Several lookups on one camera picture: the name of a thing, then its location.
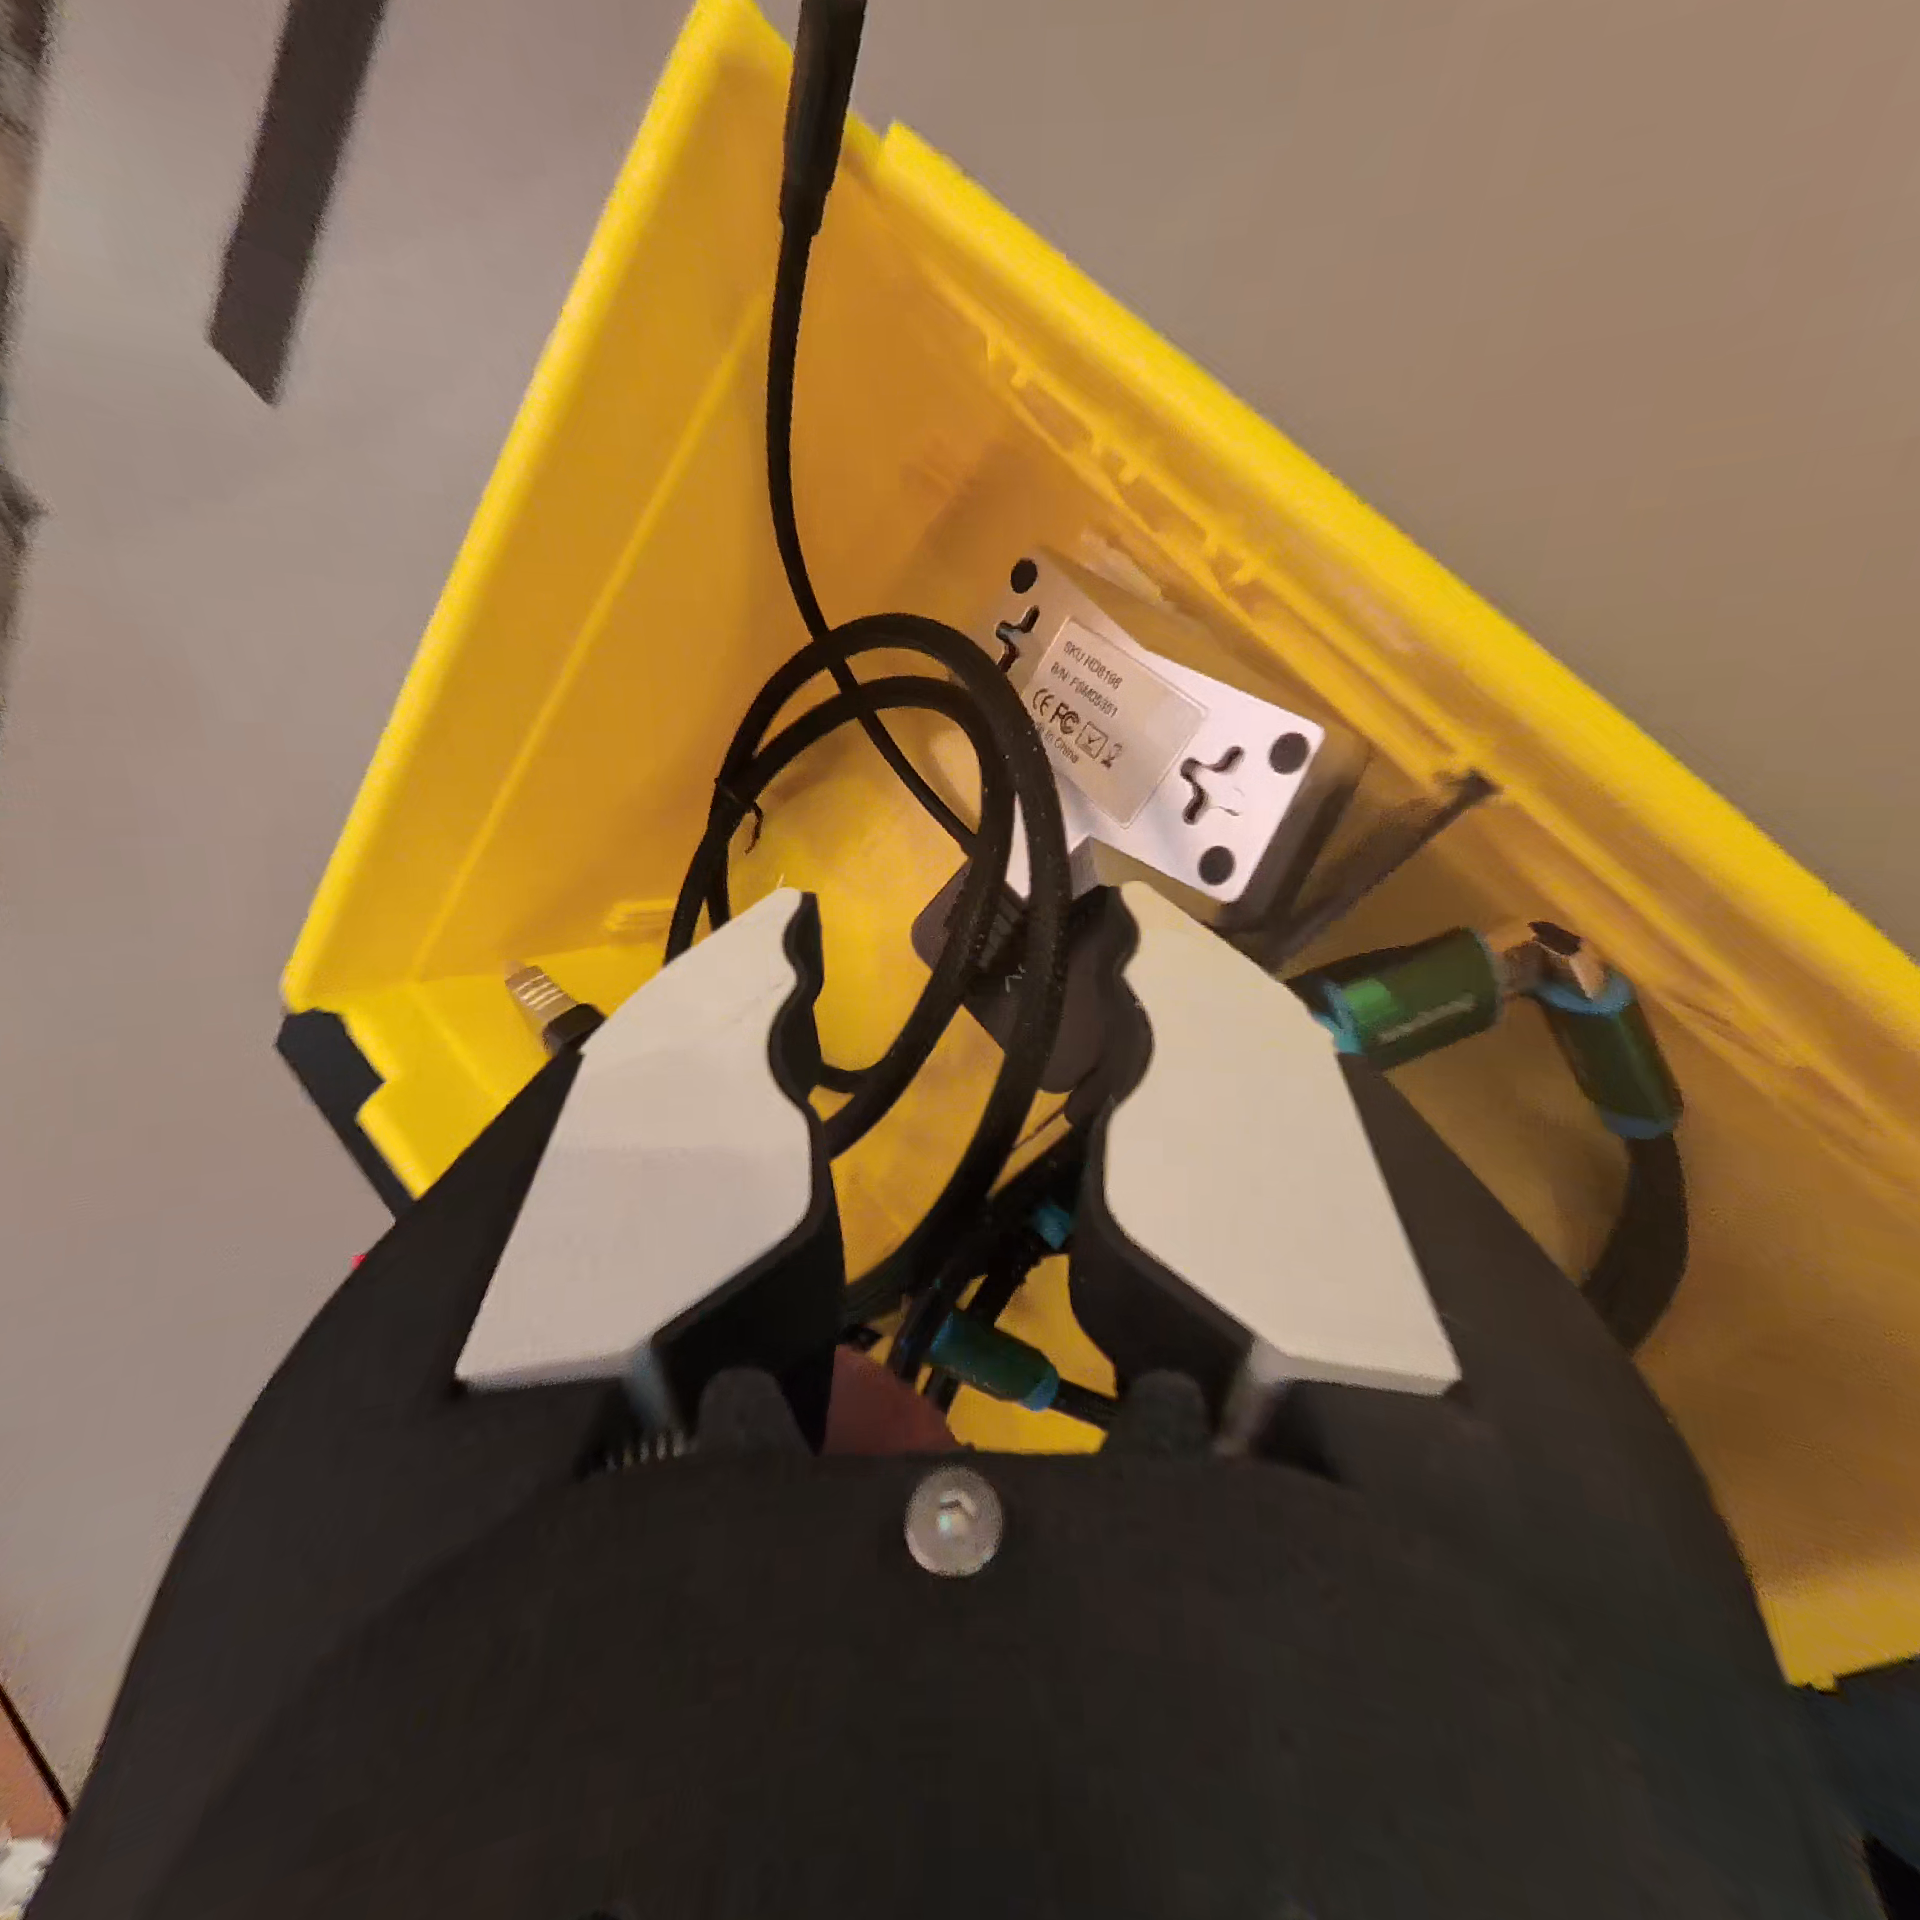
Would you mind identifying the dark grey hdmi switch box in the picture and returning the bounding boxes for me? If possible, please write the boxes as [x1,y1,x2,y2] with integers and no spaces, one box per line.
[984,555,1370,910]

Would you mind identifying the yellow plastic bin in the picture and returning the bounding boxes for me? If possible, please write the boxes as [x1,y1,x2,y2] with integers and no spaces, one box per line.
[281,0,1920,1689]

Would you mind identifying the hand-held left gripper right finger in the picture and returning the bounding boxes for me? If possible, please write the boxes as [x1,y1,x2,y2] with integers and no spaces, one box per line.
[1068,883,1466,1453]

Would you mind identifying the black switch cable with plug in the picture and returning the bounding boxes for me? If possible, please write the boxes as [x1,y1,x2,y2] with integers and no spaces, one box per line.
[504,609,1081,1337]

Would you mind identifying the black bin divider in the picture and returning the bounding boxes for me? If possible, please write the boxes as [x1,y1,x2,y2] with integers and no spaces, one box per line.
[1266,769,1502,970]

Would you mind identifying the thin black audio cable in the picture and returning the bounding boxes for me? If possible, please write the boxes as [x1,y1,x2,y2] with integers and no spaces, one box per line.
[761,0,985,858]

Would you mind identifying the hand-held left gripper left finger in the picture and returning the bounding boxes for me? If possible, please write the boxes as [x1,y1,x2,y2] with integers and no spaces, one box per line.
[454,887,842,1449]

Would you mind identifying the braided hdmi cable teal plugs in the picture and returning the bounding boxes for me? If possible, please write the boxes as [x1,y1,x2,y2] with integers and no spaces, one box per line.
[960,922,1691,1347]
[884,929,1506,1432]

